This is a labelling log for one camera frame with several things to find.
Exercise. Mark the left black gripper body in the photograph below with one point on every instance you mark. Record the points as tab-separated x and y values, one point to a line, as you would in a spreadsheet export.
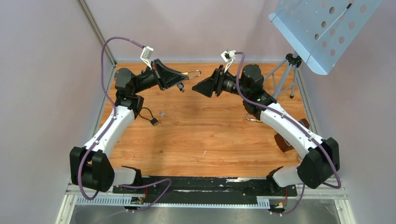
157	76

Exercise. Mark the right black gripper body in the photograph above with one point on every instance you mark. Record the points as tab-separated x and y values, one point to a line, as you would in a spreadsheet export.
221	80

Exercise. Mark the small brass padlock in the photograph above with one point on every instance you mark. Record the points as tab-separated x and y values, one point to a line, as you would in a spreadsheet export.
192	74

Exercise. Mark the large brass padlock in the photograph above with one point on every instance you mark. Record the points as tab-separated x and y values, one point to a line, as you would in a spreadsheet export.
251	119

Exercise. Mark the small padlock keys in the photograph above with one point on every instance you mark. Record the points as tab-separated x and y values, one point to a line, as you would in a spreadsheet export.
180	86

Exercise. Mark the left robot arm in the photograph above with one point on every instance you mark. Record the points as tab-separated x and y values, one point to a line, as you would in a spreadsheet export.
90	165

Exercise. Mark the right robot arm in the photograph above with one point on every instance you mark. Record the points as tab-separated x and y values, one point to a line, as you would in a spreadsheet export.
320	156

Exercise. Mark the grey stand tripod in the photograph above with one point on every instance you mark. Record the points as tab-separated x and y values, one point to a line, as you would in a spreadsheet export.
293	62

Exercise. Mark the brown wooden metronome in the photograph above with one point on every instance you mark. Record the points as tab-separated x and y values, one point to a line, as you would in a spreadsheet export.
283	144

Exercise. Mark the light blue music stand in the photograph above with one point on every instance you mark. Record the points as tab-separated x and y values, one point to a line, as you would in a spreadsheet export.
320	31

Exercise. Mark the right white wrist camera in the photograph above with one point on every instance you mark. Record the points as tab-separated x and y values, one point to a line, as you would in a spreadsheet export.
228	56

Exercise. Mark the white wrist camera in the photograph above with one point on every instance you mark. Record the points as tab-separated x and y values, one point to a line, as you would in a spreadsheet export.
146	54
228	56

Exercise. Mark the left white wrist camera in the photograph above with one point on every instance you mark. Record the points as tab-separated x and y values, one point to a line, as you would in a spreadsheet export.
146	54

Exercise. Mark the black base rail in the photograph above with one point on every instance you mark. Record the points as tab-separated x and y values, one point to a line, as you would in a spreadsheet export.
211	192

